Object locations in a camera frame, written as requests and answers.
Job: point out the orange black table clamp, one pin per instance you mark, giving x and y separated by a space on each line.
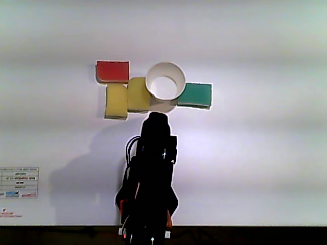
169 219
124 206

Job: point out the printed label sticker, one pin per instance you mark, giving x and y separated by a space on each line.
19 182

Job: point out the yellow sponge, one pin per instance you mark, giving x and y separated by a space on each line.
138 95
116 100

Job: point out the green sponge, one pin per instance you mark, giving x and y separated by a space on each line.
196 94

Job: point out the red sponge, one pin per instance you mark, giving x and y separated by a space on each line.
112 71

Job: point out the white paper cup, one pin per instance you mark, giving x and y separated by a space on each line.
179 74

